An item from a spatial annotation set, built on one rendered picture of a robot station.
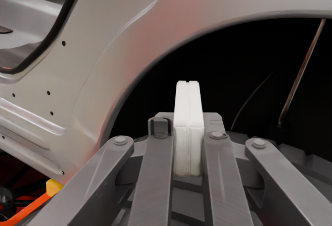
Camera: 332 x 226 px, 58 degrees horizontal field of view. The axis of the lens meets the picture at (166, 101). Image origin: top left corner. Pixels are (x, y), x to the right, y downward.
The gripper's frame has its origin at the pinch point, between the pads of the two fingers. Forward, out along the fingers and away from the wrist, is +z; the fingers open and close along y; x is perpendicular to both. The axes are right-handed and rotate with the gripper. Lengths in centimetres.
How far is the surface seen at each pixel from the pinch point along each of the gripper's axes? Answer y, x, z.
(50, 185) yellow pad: -37, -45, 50
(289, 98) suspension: 25, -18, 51
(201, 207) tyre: 1.4, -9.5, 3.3
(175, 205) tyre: -0.8, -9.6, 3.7
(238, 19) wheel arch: 7.5, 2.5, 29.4
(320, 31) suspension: 28, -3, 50
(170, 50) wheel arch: -2.6, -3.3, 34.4
